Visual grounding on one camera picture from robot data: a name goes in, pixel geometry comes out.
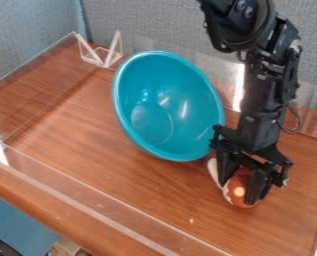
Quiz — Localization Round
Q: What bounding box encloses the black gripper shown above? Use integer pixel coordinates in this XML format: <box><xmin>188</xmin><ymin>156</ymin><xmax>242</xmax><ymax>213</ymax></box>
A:
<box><xmin>210</xmin><ymin>108</ymin><xmax>293</xmax><ymax>205</ymax></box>

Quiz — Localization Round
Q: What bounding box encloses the white and brown toy mushroom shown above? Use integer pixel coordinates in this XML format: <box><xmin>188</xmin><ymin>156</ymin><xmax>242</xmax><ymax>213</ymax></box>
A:
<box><xmin>207</xmin><ymin>157</ymin><xmax>258</xmax><ymax>209</ymax></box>

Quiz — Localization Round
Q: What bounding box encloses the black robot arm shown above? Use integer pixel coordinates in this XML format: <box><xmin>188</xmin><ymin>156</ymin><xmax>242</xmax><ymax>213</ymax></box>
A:
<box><xmin>196</xmin><ymin>0</ymin><xmax>302</xmax><ymax>206</ymax></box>

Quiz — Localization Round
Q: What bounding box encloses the blue plastic bowl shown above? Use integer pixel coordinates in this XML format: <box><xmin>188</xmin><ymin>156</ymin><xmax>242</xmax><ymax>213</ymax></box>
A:
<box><xmin>112</xmin><ymin>50</ymin><xmax>224</xmax><ymax>162</ymax></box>

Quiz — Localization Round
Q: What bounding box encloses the clear acrylic front barrier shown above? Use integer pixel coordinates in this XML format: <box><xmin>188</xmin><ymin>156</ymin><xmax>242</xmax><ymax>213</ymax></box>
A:
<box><xmin>0</xmin><ymin>138</ymin><xmax>231</xmax><ymax>256</ymax></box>

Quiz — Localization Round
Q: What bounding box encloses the clear acrylic barrier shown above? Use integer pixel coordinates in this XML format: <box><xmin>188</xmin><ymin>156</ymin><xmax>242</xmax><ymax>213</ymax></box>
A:
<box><xmin>87</xmin><ymin>36</ymin><xmax>317</xmax><ymax>138</ymax></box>
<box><xmin>0</xmin><ymin>138</ymin><xmax>231</xmax><ymax>256</ymax></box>

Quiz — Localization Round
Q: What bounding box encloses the clear acrylic back barrier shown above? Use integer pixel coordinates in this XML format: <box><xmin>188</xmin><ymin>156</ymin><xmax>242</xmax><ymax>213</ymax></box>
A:
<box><xmin>87</xmin><ymin>36</ymin><xmax>317</xmax><ymax>138</ymax></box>

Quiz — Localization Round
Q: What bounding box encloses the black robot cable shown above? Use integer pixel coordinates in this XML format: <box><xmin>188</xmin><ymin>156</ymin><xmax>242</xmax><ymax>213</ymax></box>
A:
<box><xmin>276</xmin><ymin>103</ymin><xmax>303</xmax><ymax>135</ymax></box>

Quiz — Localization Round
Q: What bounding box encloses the clear acrylic corner bracket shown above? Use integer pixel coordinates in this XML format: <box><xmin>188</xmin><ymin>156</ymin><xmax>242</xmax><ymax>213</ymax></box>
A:
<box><xmin>73</xmin><ymin>30</ymin><xmax>123</xmax><ymax>69</ymax></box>

